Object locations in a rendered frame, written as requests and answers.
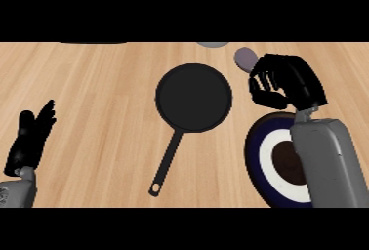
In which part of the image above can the black frying pan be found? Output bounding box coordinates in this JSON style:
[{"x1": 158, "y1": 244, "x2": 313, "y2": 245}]
[{"x1": 147, "y1": 62, "x2": 233, "y2": 198}]

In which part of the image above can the blue and white plate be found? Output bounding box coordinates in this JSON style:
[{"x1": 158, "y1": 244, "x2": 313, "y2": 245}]
[{"x1": 243, "y1": 111, "x2": 314, "y2": 209}]

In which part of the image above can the purple eggplant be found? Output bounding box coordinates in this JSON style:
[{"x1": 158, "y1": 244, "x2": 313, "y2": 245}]
[{"x1": 232, "y1": 47, "x2": 260, "y2": 74}]

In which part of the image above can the grey round object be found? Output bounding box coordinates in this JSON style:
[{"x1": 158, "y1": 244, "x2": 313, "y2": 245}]
[{"x1": 195, "y1": 41, "x2": 232, "y2": 49}]

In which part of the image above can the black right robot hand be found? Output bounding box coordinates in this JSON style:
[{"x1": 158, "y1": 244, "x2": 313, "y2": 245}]
[{"x1": 248, "y1": 54, "x2": 330, "y2": 111}]

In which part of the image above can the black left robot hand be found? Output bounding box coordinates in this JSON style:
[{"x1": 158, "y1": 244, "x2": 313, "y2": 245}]
[{"x1": 3, "y1": 99, "x2": 57, "y2": 178}]

